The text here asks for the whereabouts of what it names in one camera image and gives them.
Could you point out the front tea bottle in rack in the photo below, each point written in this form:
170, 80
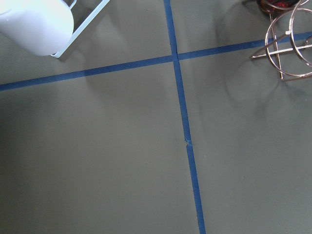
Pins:
276, 6

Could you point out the white mug on rack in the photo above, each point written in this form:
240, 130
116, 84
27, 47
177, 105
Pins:
42, 27

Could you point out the white wire mug rack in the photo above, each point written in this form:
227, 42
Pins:
84, 13

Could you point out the copper wire bottle rack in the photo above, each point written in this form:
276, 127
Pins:
288, 42

